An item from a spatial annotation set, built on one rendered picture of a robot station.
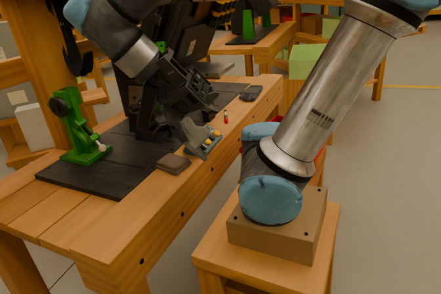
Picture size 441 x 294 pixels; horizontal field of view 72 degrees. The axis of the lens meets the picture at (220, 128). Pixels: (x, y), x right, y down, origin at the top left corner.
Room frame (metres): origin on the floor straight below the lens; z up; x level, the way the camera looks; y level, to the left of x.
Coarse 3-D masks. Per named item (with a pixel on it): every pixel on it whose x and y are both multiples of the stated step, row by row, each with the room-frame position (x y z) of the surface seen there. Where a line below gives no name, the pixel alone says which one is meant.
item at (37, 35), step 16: (0, 0) 1.18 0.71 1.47; (16, 0) 1.15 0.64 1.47; (32, 0) 1.20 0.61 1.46; (16, 16) 1.15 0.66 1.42; (32, 16) 1.18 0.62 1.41; (48, 16) 1.23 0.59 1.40; (16, 32) 1.17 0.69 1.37; (32, 32) 1.16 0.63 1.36; (48, 32) 1.21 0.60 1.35; (32, 48) 1.14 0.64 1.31; (48, 48) 1.20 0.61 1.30; (64, 48) 1.26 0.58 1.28; (32, 64) 1.16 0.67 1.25; (48, 64) 1.18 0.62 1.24; (64, 64) 1.24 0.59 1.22; (32, 80) 1.18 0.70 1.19; (48, 80) 1.16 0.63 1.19; (64, 80) 1.22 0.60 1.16; (48, 96) 1.15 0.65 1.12; (48, 112) 1.17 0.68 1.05; (64, 128) 1.15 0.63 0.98; (64, 144) 1.15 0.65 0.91
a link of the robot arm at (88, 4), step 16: (80, 0) 0.51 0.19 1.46; (96, 0) 0.52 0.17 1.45; (64, 16) 0.53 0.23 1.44; (80, 16) 0.51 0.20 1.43; (96, 16) 0.51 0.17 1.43; (112, 16) 0.51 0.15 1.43; (80, 32) 0.52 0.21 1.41; (96, 32) 0.51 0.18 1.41; (112, 32) 0.52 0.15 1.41; (128, 32) 0.53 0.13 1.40; (112, 48) 0.52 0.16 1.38; (128, 48) 0.52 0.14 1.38
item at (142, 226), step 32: (224, 128) 1.16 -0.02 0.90; (192, 160) 0.93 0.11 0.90; (224, 160) 1.06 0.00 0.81; (160, 192) 0.76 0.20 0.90; (192, 192) 0.84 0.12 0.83; (96, 224) 0.65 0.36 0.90; (128, 224) 0.64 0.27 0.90; (160, 224) 0.68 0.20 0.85; (96, 256) 0.54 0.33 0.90; (128, 256) 0.56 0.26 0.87; (160, 256) 0.65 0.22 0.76; (96, 288) 0.55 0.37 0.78; (128, 288) 0.54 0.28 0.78
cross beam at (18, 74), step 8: (80, 40) 1.48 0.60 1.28; (88, 40) 1.47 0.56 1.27; (80, 48) 1.43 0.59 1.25; (88, 48) 1.46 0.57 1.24; (96, 48) 1.51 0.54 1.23; (16, 56) 1.22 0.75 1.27; (96, 56) 1.49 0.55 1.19; (0, 64) 1.12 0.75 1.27; (8, 64) 1.14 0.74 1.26; (16, 64) 1.16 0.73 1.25; (0, 72) 1.11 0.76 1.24; (8, 72) 1.13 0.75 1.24; (16, 72) 1.16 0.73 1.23; (24, 72) 1.18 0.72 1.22; (0, 80) 1.10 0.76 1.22; (8, 80) 1.12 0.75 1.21; (16, 80) 1.15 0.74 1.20; (24, 80) 1.17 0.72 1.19; (0, 88) 1.09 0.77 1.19
